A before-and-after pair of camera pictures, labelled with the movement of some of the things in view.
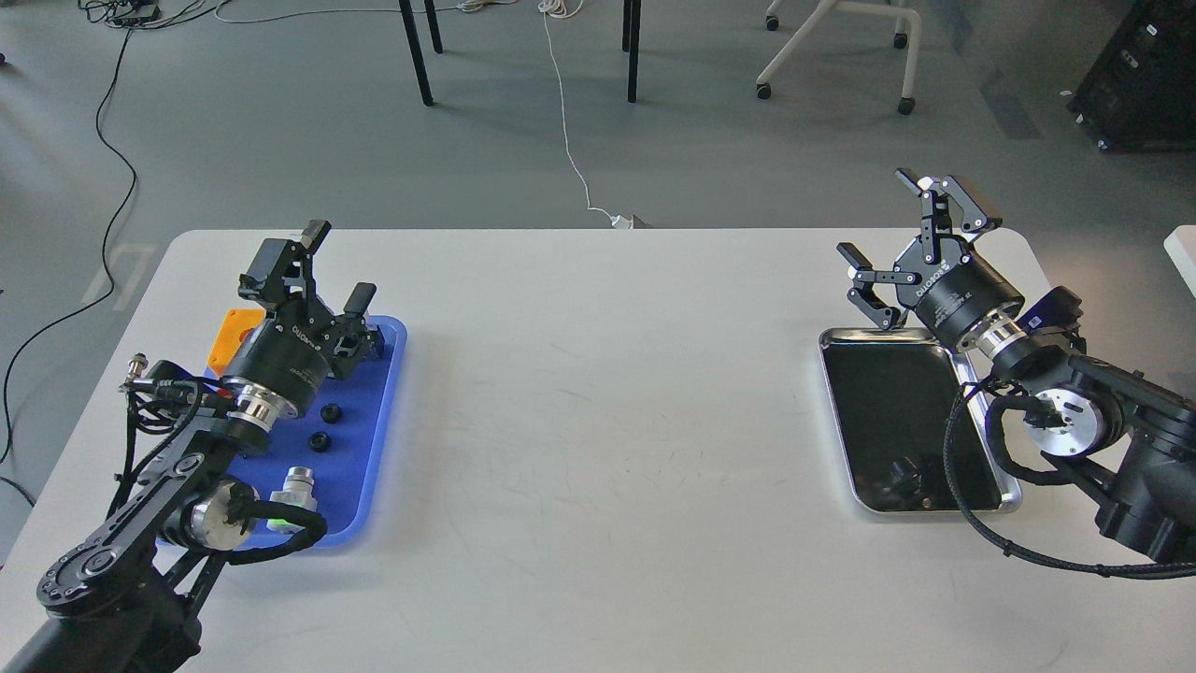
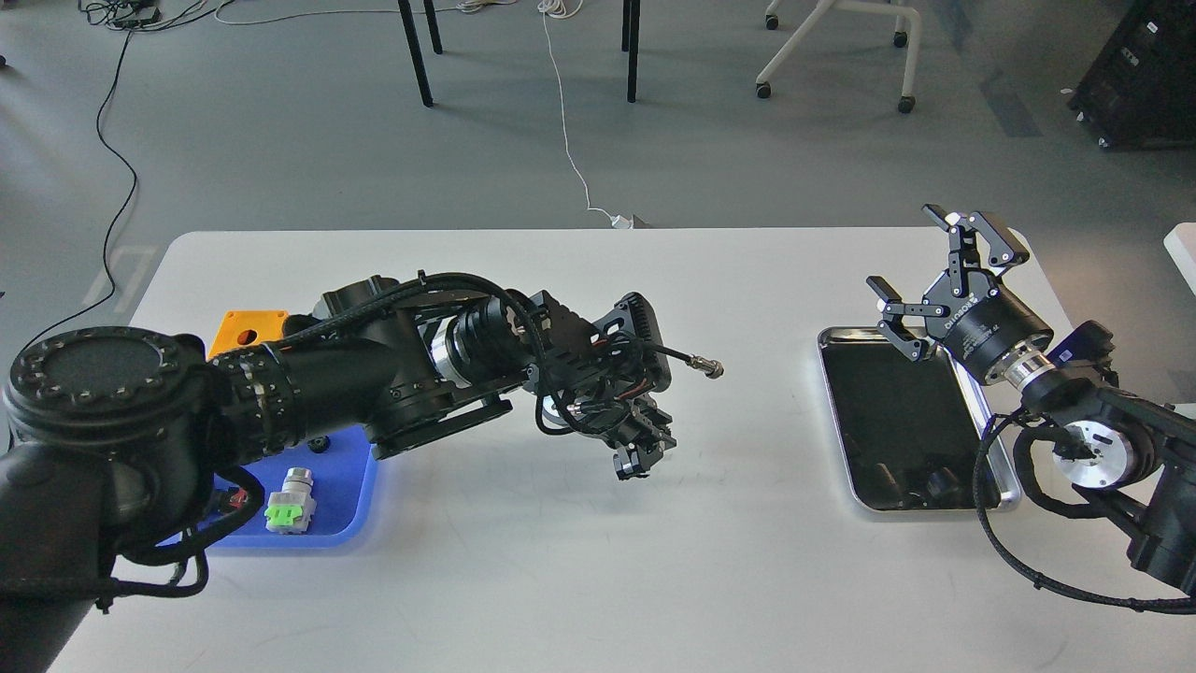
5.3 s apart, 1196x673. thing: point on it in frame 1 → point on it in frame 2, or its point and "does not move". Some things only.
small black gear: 320,441 does not move
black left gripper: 293,351 → 633,419
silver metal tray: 895,389 does not move
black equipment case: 1140,92 does not move
